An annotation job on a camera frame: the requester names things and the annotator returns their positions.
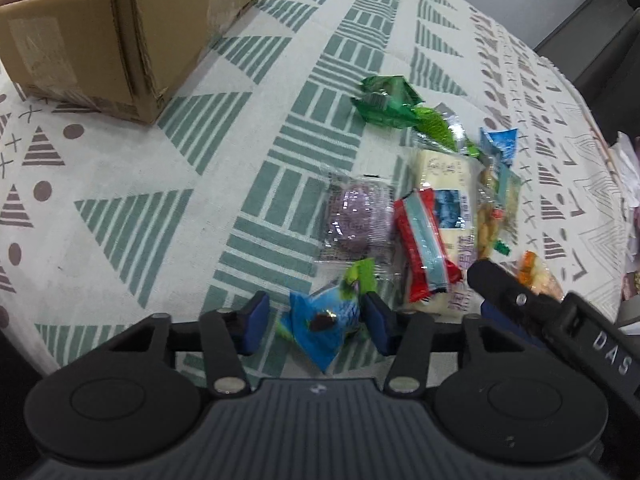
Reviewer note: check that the orange snack packet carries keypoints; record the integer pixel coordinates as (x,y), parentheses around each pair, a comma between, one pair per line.
(537,275)

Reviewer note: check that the white crumpled plastic bag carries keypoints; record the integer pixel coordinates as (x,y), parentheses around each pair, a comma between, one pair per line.
(625,152)

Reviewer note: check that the dark green snack packet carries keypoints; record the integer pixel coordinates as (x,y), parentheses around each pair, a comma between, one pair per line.
(387,102)

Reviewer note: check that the red snack packet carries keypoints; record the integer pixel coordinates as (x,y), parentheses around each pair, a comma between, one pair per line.
(425,245)

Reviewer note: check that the brown cardboard box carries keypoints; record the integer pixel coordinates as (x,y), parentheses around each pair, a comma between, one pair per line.
(100,35)

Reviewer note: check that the cream snack packet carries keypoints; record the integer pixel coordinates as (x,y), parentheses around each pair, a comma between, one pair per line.
(442,170)

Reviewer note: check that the dark grey furniture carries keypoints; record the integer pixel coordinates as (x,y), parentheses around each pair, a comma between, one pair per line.
(600,30)

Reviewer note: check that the clear cracker packet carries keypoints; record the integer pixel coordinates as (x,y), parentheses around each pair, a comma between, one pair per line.
(492,210)

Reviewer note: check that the blue candy packet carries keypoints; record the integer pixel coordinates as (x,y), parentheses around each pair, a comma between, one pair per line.
(320,320)

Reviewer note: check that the clear purple cake packet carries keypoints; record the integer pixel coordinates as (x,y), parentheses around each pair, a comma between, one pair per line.
(357,210)

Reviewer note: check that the light blue snack packet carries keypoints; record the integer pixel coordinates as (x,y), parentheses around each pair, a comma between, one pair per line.
(500,145)

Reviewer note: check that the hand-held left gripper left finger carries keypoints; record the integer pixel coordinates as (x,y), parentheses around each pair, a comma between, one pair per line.
(255,321)

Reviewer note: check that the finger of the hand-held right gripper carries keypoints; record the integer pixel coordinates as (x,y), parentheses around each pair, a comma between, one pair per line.
(500,280)

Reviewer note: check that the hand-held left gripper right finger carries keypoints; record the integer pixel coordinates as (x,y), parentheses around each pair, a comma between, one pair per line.
(377,325)

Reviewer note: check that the light green snack packet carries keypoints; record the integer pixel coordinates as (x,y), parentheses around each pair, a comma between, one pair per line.
(442,127)

